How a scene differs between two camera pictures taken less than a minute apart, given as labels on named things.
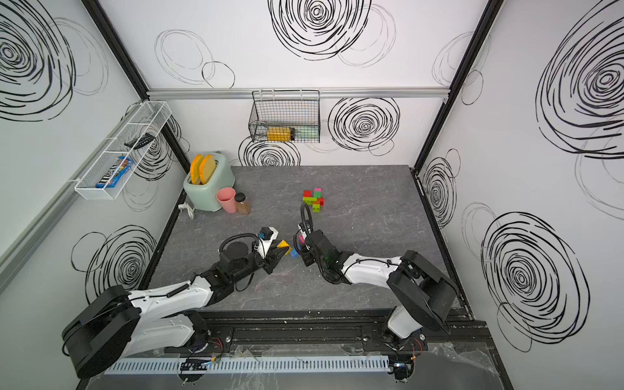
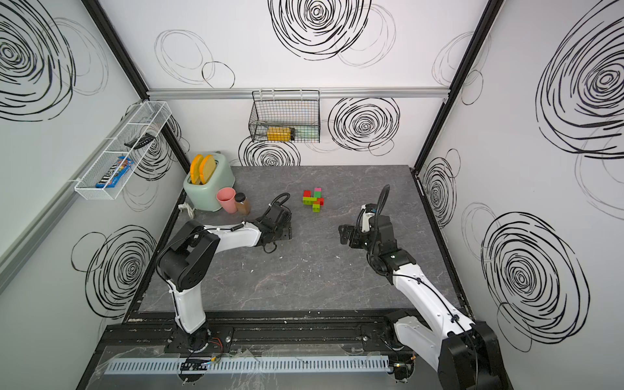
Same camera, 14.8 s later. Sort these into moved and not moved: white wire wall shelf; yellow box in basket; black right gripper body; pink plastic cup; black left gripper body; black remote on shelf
Moved: black left gripper body; black right gripper body
Not moved: yellow box in basket; black remote on shelf; pink plastic cup; white wire wall shelf
